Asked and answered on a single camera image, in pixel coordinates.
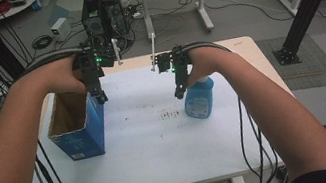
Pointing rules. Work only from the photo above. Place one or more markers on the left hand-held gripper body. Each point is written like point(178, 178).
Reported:
point(94, 58)

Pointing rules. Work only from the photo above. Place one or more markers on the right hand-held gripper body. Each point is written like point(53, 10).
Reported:
point(175, 58)

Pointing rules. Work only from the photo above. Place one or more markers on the blue spray bottle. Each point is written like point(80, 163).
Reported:
point(200, 98)

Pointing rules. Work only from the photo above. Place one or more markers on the blue cardboard box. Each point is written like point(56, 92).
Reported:
point(85, 132)

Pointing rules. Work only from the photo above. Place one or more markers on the person's right hand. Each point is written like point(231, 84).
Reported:
point(208, 61)

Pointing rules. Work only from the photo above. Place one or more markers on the person's left hand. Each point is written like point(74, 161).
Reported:
point(62, 77)

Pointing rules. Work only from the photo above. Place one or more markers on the white rod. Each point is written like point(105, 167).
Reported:
point(153, 51)
point(116, 50)

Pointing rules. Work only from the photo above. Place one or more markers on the black computer tower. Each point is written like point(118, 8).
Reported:
point(103, 15)

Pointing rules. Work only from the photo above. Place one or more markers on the small white device box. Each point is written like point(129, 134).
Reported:
point(60, 28)

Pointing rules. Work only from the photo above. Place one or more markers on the white table mat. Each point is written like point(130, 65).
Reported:
point(161, 152)

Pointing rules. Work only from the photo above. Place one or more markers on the round white table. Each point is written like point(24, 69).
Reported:
point(15, 5)

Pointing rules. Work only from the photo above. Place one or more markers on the grey floor mat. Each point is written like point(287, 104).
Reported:
point(309, 69)

